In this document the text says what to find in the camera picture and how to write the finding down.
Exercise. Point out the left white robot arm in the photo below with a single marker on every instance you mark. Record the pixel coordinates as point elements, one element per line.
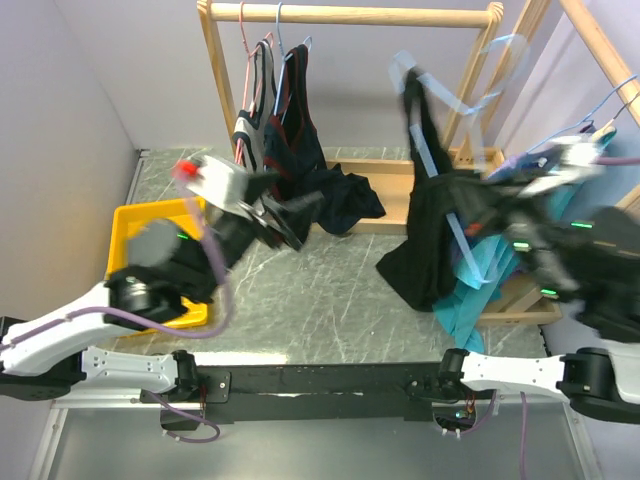
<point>46,358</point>

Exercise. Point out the white grey tank top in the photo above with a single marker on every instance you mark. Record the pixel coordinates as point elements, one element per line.
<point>252,150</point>

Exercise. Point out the purple shirt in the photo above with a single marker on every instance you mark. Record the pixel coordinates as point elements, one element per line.
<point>549,256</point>

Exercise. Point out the blue wire hanger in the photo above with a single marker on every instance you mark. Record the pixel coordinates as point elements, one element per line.
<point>402,62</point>

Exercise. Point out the blue hanger with navy top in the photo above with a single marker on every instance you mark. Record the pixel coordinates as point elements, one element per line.
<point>284,58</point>

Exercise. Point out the turquoise shirt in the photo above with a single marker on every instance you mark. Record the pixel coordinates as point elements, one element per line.
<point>459,312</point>

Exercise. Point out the black tank top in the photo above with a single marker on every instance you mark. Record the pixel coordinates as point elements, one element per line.
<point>420,269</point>

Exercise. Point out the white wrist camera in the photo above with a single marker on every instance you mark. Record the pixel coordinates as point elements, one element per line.
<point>220,182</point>
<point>578,161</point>

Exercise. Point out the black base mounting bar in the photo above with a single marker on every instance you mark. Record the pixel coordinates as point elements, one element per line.
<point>231,394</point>

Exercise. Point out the wooden clothes rack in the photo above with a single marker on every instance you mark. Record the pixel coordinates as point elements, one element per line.
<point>387,167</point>
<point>603,51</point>

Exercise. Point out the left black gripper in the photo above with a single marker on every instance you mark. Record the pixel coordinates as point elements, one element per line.
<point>271,234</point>

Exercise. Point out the yellow plastic tray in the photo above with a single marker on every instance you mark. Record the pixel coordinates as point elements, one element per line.
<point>157,268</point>

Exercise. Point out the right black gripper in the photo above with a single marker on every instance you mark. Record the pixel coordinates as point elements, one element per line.
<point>479,200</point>

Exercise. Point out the blue hanger on right rack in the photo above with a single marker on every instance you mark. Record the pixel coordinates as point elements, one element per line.
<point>588,118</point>

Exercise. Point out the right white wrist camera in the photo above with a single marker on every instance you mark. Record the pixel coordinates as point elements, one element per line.
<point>578,161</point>

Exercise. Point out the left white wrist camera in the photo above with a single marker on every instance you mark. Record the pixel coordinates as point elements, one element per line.
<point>220,182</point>

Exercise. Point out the wooden hanger on right rack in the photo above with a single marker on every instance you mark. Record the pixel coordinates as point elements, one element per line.
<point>604,135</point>

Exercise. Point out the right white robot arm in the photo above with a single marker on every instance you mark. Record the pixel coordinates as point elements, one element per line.
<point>593,261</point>

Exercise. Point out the navy red-trimmed tank top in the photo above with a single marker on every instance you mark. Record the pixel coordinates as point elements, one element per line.
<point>292,148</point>

